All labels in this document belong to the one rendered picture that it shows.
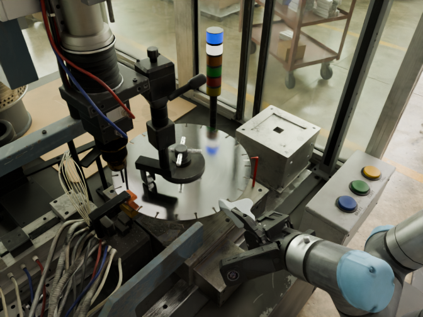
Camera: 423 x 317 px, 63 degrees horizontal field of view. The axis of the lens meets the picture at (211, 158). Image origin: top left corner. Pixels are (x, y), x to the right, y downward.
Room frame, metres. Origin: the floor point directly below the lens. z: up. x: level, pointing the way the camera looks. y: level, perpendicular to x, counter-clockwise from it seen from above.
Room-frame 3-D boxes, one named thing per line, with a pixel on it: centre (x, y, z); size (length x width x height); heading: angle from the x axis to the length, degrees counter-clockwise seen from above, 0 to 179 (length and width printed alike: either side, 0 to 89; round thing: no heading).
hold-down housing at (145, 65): (0.53, 0.10, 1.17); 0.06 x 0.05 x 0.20; 130
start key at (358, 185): (0.58, -0.37, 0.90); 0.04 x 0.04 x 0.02
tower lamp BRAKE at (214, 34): (0.90, 0.00, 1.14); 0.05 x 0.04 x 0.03; 49
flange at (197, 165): (0.60, 0.07, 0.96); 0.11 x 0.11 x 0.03
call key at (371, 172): (0.64, -0.41, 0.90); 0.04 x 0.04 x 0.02
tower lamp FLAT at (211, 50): (0.90, 0.00, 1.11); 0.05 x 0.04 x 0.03; 49
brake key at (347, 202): (0.53, -0.32, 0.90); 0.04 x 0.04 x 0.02
